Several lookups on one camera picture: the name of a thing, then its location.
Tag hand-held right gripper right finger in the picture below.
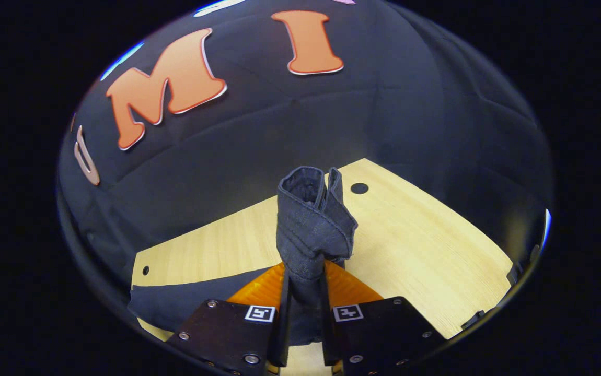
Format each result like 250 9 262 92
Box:
323 260 447 376

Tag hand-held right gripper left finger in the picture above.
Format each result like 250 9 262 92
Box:
166 262 292 376

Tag dark grey jeans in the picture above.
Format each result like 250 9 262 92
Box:
127 166 359 346

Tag black backdrop cloth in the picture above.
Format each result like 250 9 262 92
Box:
56 0 553 314

